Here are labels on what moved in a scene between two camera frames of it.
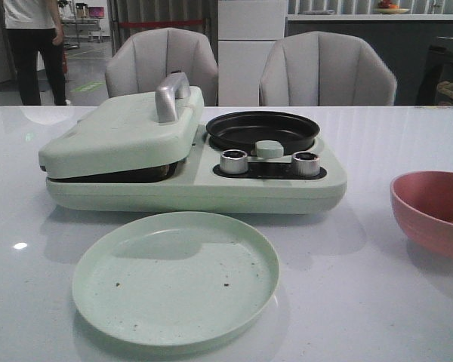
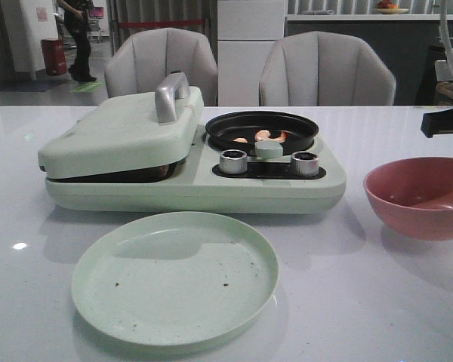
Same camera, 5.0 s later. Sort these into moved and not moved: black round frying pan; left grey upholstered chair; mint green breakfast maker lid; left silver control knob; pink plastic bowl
Moved: pink plastic bowl
Not moved: black round frying pan; left silver control knob; left grey upholstered chair; mint green breakfast maker lid
